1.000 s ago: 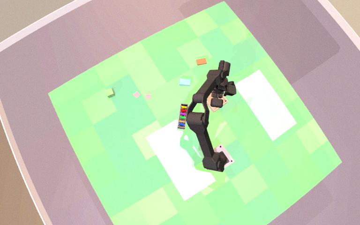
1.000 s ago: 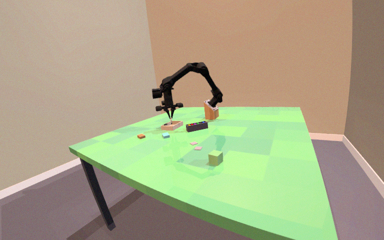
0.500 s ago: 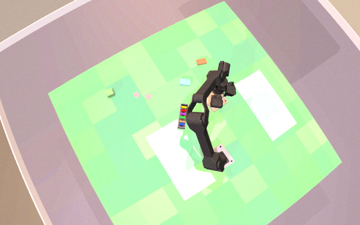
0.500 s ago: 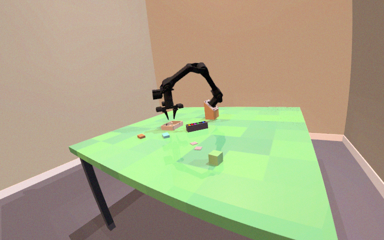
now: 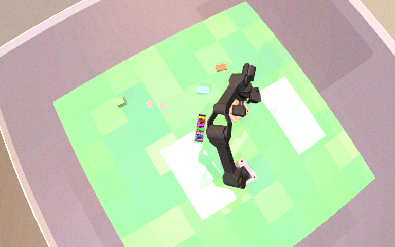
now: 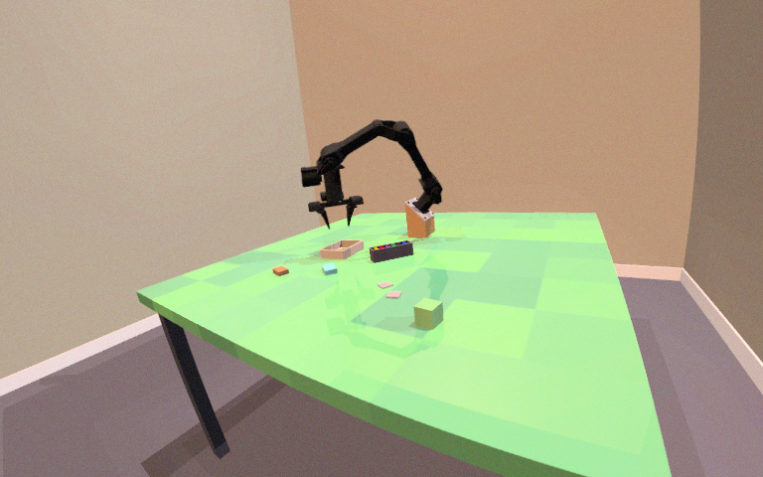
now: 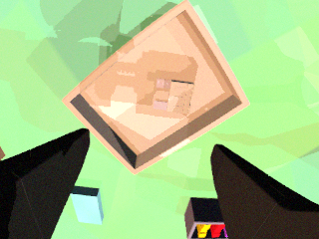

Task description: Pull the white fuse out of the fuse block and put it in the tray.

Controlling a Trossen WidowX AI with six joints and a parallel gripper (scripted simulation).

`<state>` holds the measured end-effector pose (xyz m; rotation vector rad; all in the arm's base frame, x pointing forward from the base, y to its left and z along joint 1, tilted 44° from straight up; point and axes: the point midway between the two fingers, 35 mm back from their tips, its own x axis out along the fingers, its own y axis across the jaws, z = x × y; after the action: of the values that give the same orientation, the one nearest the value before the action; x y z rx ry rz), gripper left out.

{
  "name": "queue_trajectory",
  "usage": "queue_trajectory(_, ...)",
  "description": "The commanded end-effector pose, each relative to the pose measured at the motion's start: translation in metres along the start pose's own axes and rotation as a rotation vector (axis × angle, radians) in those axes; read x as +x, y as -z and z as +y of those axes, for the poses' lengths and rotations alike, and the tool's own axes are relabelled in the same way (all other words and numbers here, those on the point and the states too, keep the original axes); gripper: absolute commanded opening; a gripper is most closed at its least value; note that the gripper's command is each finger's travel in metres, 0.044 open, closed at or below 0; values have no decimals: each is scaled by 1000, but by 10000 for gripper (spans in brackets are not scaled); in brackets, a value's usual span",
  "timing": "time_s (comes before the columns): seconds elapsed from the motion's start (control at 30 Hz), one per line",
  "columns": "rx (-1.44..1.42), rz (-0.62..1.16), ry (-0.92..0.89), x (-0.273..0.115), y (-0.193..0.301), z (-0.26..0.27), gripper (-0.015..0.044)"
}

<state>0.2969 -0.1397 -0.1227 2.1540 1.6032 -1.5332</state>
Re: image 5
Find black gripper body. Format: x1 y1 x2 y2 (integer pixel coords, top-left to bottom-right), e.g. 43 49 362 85
232 94 249 117

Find olive green cube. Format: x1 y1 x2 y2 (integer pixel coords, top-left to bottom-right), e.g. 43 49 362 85
116 96 126 108

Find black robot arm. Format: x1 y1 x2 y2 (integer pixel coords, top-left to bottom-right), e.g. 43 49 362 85
206 63 261 189

